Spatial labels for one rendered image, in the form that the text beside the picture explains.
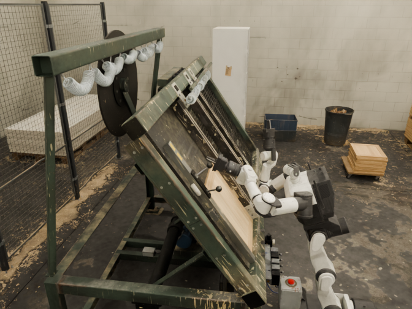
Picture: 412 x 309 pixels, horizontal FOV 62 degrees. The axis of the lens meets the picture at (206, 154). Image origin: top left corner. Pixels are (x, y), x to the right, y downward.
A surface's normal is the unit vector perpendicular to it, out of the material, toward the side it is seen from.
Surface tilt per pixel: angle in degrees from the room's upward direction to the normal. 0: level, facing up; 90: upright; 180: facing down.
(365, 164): 90
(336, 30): 90
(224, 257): 90
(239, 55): 90
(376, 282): 0
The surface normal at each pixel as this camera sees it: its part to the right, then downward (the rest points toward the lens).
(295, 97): -0.18, 0.39
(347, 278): 0.00, -0.92
